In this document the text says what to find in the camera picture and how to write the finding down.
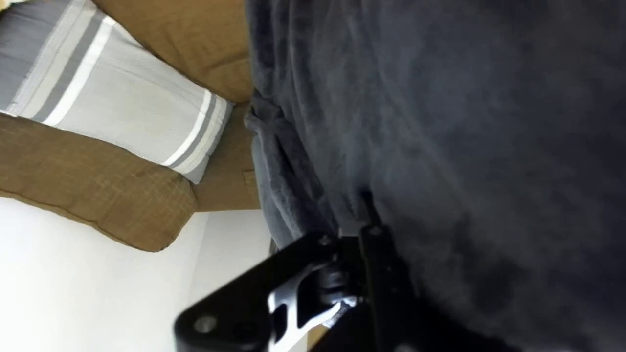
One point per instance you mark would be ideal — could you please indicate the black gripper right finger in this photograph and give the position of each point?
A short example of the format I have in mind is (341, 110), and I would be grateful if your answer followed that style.
(388, 305)

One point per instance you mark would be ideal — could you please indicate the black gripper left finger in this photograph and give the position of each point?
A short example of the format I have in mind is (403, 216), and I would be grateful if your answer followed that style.
(227, 319)

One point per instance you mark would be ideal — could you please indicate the dark robe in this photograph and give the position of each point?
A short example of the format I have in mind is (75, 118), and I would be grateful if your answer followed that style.
(456, 129)

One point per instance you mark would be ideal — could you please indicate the grey white striped cloth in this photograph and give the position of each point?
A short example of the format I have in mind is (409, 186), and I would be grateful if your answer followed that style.
(129, 98)

